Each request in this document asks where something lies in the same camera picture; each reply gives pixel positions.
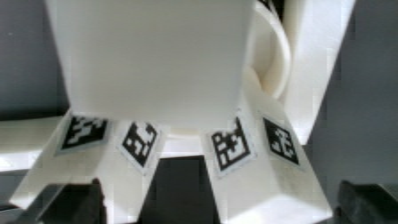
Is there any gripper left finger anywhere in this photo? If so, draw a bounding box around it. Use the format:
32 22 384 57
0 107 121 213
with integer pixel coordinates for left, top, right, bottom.
10 178 106 224

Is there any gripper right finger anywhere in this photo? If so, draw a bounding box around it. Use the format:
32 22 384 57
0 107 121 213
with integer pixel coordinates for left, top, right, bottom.
337 180 398 224

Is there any white stool leg with tags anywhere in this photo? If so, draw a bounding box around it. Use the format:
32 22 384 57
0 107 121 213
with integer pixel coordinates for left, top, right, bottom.
10 112 165 224

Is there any white round stool seat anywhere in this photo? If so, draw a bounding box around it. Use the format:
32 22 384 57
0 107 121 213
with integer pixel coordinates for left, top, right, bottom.
161 3 291 158

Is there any white front border rail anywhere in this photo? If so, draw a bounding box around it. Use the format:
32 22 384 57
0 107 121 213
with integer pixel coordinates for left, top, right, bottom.
0 116 62 172

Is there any white border rail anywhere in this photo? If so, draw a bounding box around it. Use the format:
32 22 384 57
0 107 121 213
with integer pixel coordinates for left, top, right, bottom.
281 0 357 145
0 116 62 172

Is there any white right border rail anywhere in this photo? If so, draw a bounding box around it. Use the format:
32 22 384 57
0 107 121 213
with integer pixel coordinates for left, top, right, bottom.
281 0 357 145

